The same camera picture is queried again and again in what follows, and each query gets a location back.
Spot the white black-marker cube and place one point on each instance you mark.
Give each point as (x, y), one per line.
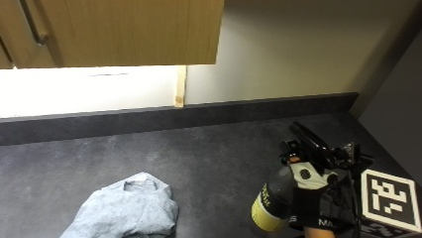
(388, 198)

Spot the wooden wall cabinet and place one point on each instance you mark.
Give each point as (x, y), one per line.
(126, 31)

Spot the grey yellow-labelled spray bottle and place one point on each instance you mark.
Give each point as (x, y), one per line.
(274, 195)

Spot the light wooden strip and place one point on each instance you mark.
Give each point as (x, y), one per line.
(179, 86)

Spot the dark grey counter upstand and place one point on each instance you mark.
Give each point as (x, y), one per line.
(175, 119)

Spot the crumpled blue-grey cloth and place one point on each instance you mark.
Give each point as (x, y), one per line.
(126, 208)

